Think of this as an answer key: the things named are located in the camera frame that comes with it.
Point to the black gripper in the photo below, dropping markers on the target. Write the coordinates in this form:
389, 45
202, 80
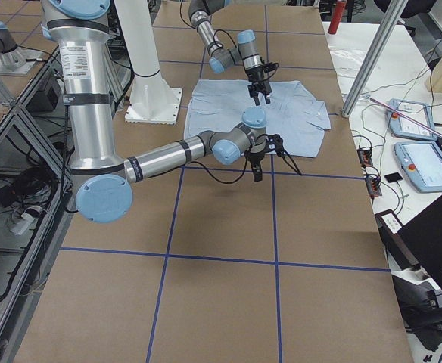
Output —
254, 156
256, 74

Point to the light blue button-up shirt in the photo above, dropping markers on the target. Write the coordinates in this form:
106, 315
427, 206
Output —
293, 113

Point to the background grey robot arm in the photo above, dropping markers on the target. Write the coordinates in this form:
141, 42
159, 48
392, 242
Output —
14, 60

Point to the clear plastic bag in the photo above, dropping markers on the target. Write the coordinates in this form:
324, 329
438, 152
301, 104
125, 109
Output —
347, 61

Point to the orange connector board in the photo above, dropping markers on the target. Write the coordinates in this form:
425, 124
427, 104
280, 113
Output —
373, 185
365, 157

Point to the red cylinder bottle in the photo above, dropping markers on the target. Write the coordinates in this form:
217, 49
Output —
336, 16

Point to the upper blue teach pendant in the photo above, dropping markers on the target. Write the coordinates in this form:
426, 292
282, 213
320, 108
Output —
403, 128

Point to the blue teach pendant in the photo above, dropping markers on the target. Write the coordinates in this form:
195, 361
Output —
403, 128
421, 161

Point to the black box on table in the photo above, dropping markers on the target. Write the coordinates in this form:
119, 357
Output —
388, 222

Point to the lower blue teach pendant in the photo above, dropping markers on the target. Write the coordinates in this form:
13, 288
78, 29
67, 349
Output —
421, 161

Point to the black laptop computer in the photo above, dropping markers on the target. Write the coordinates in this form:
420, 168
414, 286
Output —
418, 244

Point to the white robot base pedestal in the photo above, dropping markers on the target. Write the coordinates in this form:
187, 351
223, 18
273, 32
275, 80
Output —
151, 99

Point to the grey aluminium frame post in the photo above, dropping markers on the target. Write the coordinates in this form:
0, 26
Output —
382, 35

